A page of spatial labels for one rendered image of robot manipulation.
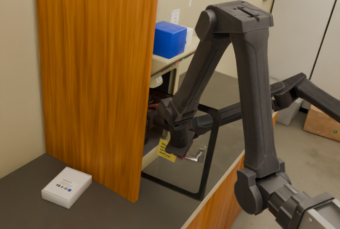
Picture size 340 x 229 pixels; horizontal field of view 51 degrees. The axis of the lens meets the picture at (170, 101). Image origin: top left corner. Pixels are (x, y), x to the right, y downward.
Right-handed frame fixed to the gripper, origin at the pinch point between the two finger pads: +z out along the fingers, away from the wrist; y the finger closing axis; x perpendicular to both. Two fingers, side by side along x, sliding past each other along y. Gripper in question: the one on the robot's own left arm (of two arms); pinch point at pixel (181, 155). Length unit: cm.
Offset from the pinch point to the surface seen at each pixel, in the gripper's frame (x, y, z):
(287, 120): 20, -198, 216
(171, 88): -21.8, -34.0, 9.4
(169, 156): -6.3, -1.3, 7.0
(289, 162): 35, -134, 194
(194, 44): -10.5, -36.5, -17.7
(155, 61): -15.0, -15.3, -26.5
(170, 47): -11.1, -19.5, -30.0
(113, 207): -19.8, 21.2, 18.4
